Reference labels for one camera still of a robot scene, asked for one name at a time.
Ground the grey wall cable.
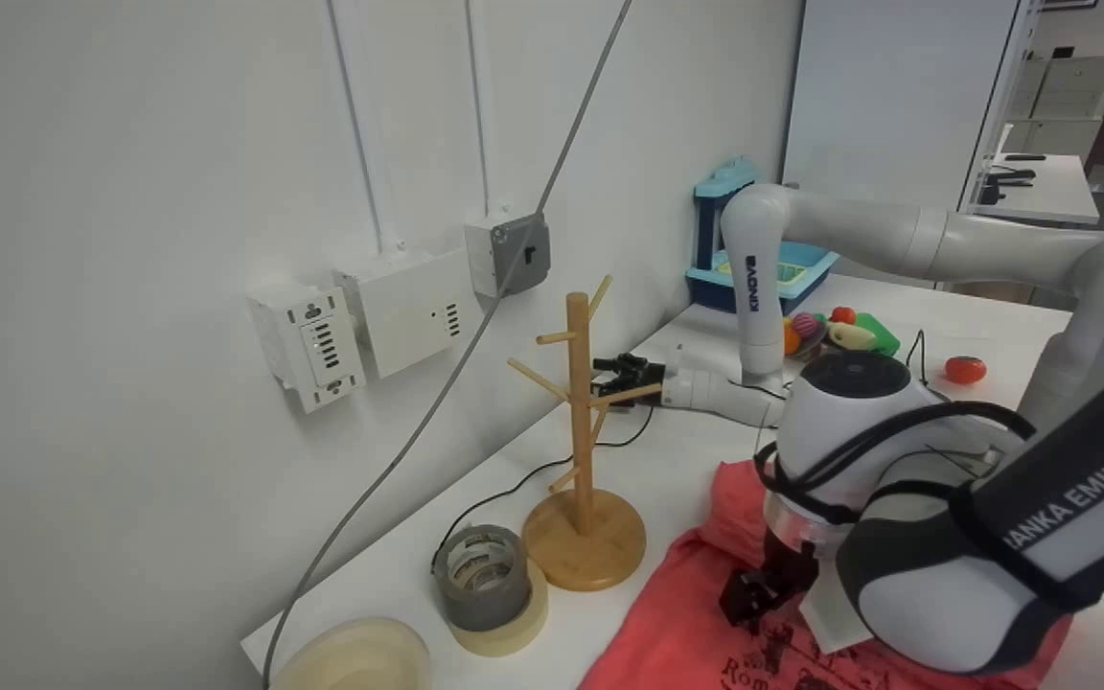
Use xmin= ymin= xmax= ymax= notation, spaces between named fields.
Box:
xmin=258 ymin=0 xmax=636 ymax=690

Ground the wooden mug tree stand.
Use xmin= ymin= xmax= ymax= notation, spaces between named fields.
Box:
xmin=513 ymin=285 xmax=647 ymax=590

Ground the coral red cloth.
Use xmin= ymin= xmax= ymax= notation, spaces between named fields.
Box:
xmin=577 ymin=461 xmax=1068 ymax=690

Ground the grey wall junction box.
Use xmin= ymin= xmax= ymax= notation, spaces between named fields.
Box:
xmin=463 ymin=211 xmax=553 ymax=300

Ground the cream masking tape roll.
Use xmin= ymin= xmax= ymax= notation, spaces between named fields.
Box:
xmin=452 ymin=580 xmax=546 ymax=656

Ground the red round toy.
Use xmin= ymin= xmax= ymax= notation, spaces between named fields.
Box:
xmin=943 ymin=357 xmax=985 ymax=388

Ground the green toy food container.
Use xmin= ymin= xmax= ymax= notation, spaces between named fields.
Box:
xmin=780 ymin=304 xmax=905 ymax=369

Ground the grey duct tape roll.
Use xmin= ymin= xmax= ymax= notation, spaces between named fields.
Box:
xmin=434 ymin=526 xmax=531 ymax=631

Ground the white wall junction box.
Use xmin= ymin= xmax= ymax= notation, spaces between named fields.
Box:
xmin=339 ymin=253 xmax=471 ymax=380

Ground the cream plastic bowl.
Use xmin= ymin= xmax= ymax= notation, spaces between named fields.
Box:
xmin=276 ymin=616 xmax=430 ymax=690

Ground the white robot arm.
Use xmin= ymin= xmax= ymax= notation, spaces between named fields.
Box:
xmin=715 ymin=184 xmax=1104 ymax=676

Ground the background white desk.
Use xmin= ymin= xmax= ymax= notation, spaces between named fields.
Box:
xmin=967 ymin=144 xmax=1098 ymax=227

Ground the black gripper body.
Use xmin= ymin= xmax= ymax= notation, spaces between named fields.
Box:
xmin=719 ymin=538 xmax=815 ymax=616

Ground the black power strip plug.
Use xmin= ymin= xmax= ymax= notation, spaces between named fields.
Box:
xmin=591 ymin=351 xmax=665 ymax=405

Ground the blue plastic rack tray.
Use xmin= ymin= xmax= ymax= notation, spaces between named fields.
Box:
xmin=682 ymin=158 xmax=843 ymax=317

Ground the white wall socket box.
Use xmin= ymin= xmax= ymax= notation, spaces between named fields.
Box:
xmin=249 ymin=280 xmax=362 ymax=414

